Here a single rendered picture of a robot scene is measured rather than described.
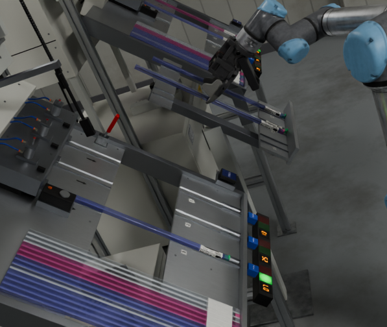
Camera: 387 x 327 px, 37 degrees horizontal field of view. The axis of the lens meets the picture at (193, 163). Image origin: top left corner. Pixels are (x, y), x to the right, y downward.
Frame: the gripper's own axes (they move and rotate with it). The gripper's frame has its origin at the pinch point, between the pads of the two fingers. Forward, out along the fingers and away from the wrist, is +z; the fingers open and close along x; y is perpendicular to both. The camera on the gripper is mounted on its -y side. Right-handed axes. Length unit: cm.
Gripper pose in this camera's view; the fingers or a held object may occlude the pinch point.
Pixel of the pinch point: (211, 100)
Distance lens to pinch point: 182.2
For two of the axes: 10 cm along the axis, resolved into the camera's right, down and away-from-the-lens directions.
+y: -8.2, -5.2, -2.4
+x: -0.8, 5.1, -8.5
